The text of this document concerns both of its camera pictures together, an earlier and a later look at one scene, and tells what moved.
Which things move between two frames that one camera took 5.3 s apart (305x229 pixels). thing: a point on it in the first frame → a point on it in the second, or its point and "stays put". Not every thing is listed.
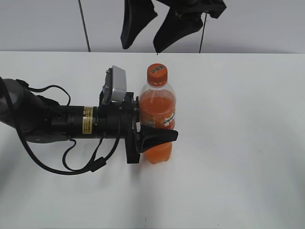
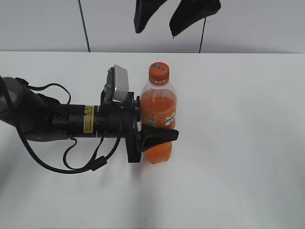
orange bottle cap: [157, 75] stays put
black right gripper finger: [137, 14] → [144, 9]
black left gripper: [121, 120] stays put
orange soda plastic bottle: [157, 109] stays put
